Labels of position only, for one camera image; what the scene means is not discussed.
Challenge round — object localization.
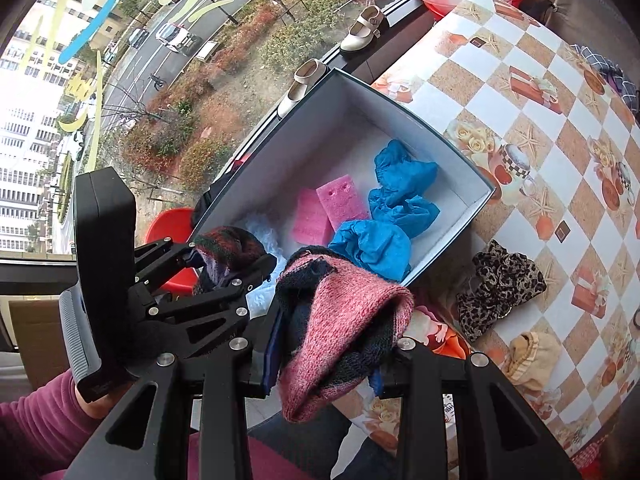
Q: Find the white cardboard box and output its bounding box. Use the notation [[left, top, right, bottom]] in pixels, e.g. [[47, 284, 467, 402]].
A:
[[190, 67, 497, 311]]

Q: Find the person's maroon sweater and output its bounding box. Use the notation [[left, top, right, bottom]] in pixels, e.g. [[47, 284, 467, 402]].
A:
[[187, 430, 336, 480]]

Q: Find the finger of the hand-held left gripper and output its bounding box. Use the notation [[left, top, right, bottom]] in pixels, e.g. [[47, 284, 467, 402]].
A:
[[133, 239, 205, 292], [127, 254, 278, 361]]

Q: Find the person's left forearm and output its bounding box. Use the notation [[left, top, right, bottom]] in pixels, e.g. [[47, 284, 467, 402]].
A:
[[0, 370, 136, 480]]

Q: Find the white fluffy pompom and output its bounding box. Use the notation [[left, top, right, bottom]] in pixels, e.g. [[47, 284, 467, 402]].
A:
[[240, 212, 288, 321]]

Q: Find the red plastic basin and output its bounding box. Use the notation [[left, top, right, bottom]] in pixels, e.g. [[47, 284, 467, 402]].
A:
[[424, 0, 526, 22]]

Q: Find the pink knit sock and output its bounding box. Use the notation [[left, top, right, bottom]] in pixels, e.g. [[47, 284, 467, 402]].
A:
[[274, 245, 416, 423]]

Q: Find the printed checkered tablecloth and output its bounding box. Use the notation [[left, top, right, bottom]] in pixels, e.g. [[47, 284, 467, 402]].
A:
[[370, 0, 640, 471]]

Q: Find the dark striped knit sock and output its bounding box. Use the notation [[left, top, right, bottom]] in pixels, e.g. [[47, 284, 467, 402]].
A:
[[192, 226, 268, 296]]

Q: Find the red plastic stool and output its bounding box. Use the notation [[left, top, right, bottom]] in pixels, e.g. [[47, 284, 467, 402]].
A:
[[145, 207, 201, 296]]

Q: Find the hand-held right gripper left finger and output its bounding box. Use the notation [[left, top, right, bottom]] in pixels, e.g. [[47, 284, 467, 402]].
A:
[[65, 319, 282, 480]]

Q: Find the blue cloth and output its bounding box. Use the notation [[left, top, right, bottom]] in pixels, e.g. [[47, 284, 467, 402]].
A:
[[374, 139, 440, 206], [327, 219, 413, 283], [368, 187, 441, 237]]

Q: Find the beige sock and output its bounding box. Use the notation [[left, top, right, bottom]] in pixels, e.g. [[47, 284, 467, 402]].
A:
[[500, 331, 563, 393]]

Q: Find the leopard print scrunchie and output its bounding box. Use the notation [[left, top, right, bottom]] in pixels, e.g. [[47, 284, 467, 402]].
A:
[[455, 239, 548, 343]]

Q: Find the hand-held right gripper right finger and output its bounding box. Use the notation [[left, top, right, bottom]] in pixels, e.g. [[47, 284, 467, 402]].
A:
[[369, 339, 582, 480]]

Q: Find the pink sponge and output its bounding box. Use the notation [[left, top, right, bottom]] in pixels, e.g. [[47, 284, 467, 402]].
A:
[[291, 187, 335, 246], [316, 175, 371, 233]]

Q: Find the cream shoe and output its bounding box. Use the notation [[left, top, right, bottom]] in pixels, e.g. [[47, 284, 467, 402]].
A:
[[276, 58, 328, 120], [340, 5, 390, 53]]

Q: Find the yellow blue window decal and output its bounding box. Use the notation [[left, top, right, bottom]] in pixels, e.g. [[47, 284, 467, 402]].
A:
[[20, 0, 236, 176]]

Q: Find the dark plaid cloth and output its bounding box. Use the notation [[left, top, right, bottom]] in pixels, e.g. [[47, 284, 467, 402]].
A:
[[570, 42, 640, 111]]

